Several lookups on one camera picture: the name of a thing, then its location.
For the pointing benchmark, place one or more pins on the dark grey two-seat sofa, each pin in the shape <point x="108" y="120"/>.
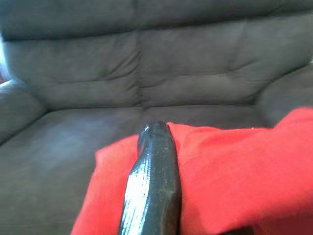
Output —
<point x="122" y="73"/>

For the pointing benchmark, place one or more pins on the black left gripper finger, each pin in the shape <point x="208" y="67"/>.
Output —
<point x="151" y="183"/>

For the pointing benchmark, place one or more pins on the red pillow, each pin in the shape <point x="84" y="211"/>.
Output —
<point x="232" y="176"/>

